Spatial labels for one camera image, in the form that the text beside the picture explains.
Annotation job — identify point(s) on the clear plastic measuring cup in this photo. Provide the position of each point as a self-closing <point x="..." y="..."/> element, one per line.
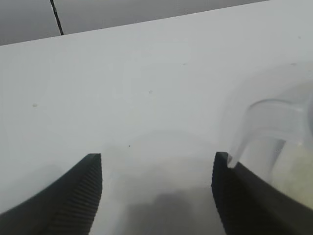
<point x="276" y="117"/>

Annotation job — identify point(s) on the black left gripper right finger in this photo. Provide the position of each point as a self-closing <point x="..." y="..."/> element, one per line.
<point x="244" y="205"/>

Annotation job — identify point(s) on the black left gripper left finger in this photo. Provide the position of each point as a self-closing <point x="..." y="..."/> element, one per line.
<point x="61" y="203"/>

